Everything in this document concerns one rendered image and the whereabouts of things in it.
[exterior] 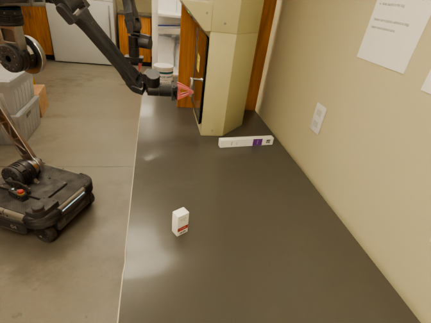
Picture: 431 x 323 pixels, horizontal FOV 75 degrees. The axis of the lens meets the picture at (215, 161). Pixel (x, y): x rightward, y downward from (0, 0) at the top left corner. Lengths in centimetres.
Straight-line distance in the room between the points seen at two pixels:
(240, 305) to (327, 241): 36
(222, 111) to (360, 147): 63
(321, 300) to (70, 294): 146
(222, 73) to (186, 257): 81
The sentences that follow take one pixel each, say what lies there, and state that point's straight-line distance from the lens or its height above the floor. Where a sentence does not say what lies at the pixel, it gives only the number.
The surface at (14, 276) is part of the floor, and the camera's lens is 213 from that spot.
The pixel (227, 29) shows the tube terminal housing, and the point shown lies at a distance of 126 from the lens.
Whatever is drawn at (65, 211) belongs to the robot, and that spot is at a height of 19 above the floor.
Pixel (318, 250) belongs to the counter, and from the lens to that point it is 92.
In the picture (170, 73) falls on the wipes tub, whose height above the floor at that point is 105.
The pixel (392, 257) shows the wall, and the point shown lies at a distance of 97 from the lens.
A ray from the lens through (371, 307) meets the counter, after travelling 86.
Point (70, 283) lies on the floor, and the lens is 198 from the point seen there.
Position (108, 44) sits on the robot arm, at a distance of 127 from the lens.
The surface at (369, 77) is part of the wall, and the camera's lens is 103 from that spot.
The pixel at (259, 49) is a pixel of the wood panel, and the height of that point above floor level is 130.
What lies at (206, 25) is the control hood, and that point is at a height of 143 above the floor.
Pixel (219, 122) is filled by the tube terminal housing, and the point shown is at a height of 101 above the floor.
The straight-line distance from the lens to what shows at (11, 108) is 328.
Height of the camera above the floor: 156
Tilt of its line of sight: 31 degrees down
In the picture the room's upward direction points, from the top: 8 degrees clockwise
